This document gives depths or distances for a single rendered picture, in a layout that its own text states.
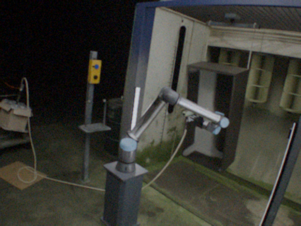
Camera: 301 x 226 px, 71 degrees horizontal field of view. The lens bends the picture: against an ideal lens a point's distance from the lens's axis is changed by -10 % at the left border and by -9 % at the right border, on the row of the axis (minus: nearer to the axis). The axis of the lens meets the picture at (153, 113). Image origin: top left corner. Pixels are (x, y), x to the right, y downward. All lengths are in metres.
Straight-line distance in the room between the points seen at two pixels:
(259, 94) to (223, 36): 1.05
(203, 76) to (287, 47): 1.22
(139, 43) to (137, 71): 0.34
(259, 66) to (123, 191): 2.53
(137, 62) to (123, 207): 1.63
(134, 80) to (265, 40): 1.90
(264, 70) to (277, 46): 0.38
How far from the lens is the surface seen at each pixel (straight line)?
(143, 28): 2.85
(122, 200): 2.19
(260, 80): 3.58
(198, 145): 3.34
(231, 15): 2.81
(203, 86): 3.01
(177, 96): 2.01
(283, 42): 3.47
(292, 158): 1.61
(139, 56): 2.83
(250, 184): 3.62
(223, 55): 3.83
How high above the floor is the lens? 1.69
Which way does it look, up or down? 14 degrees down
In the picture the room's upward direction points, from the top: 8 degrees clockwise
